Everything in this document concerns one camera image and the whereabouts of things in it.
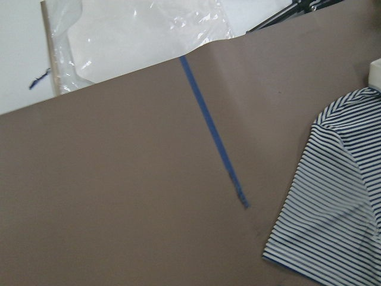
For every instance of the navy white striped polo shirt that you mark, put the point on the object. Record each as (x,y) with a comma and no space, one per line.
(329,226)

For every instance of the clear plastic bag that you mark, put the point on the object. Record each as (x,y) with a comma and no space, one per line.
(93,41)

